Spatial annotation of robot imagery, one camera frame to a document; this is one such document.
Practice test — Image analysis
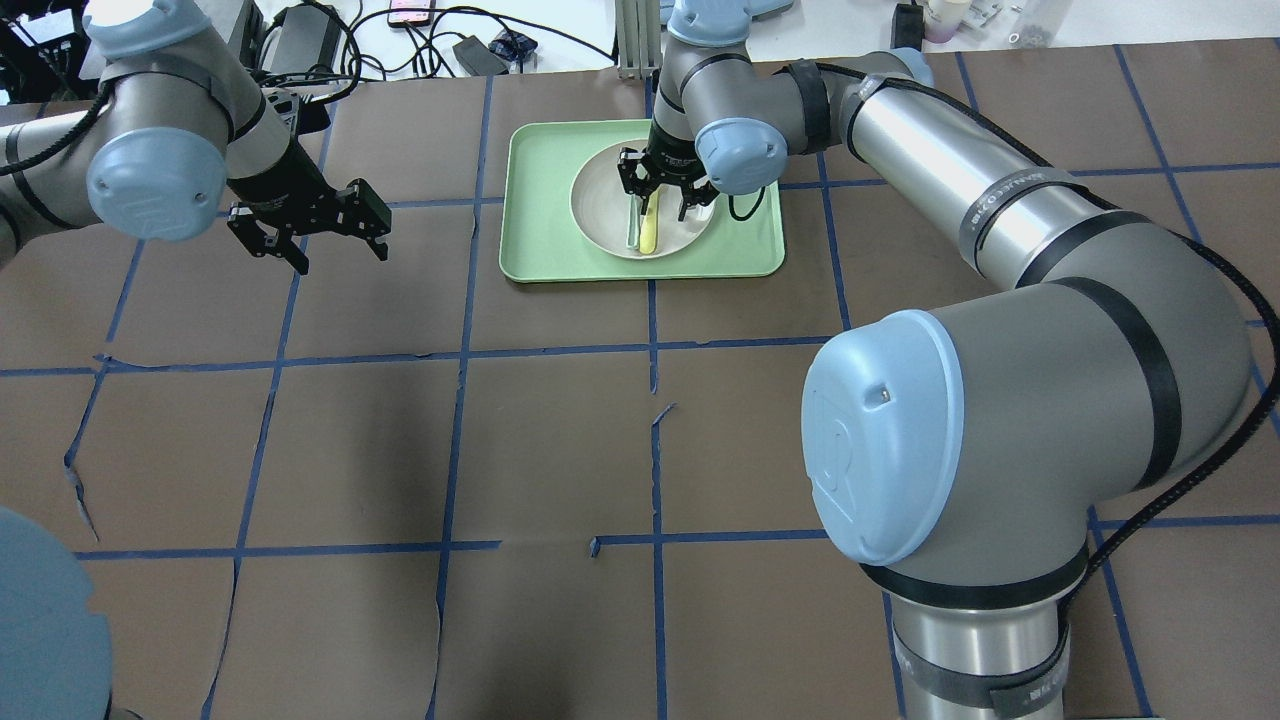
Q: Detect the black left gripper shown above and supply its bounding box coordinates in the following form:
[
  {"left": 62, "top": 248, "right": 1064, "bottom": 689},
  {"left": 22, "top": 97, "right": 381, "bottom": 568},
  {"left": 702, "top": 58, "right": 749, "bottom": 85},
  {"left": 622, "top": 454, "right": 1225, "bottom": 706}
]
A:
[{"left": 227, "top": 150, "right": 393, "bottom": 275}]

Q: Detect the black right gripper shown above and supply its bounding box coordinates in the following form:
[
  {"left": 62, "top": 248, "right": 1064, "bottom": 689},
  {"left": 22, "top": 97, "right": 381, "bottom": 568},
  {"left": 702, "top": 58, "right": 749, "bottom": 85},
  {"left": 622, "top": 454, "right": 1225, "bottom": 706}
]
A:
[{"left": 617, "top": 126, "right": 713, "bottom": 222}]

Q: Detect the white round plate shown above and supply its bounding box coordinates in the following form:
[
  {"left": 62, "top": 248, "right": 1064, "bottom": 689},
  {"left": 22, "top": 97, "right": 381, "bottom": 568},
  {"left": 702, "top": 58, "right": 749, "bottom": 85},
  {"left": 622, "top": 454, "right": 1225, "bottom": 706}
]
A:
[{"left": 570, "top": 141, "right": 717, "bottom": 261}]

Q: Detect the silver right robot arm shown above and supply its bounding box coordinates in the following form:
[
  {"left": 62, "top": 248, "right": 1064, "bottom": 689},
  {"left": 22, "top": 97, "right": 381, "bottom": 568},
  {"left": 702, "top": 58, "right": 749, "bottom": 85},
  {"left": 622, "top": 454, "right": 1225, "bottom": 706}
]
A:
[{"left": 618, "top": 1, "right": 1277, "bottom": 719}]

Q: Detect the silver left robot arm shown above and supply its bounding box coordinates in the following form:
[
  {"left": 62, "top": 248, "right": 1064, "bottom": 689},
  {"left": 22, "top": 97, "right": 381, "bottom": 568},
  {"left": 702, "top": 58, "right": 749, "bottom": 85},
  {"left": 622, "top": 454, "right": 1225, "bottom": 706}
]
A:
[{"left": 1, "top": 1, "right": 393, "bottom": 274}]

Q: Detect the pale green spoon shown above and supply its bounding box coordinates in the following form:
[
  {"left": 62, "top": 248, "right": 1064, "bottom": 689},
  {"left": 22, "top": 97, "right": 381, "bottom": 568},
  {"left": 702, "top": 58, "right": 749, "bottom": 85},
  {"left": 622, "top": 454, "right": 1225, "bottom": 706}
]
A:
[{"left": 625, "top": 193, "right": 643, "bottom": 252}]

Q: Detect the light green tray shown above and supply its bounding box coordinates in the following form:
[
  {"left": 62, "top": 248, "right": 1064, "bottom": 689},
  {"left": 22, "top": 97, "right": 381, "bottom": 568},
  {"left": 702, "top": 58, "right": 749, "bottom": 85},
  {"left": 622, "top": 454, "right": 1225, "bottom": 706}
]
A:
[{"left": 499, "top": 119, "right": 786, "bottom": 283}]

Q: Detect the black power adapter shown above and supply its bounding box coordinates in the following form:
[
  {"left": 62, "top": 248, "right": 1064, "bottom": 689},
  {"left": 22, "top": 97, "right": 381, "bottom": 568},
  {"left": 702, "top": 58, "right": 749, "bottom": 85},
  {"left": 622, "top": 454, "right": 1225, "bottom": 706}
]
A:
[{"left": 261, "top": 4, "right": 343, "bottom": 76}]

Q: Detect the black smartphone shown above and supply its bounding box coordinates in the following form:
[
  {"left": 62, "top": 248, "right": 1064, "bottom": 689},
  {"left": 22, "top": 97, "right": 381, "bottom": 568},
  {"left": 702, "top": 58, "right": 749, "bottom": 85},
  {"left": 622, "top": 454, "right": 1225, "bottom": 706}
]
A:
[{"left": 385, "top": 0, "right": 438, "bottom": 29}]

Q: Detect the aluminium frame post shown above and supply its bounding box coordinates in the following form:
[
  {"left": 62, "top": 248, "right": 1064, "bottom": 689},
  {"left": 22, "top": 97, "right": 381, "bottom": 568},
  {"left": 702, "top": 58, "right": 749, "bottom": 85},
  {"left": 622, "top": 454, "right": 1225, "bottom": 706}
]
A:
[{"left": 614, "top": 0, "right": 662, "bottom": 79}]

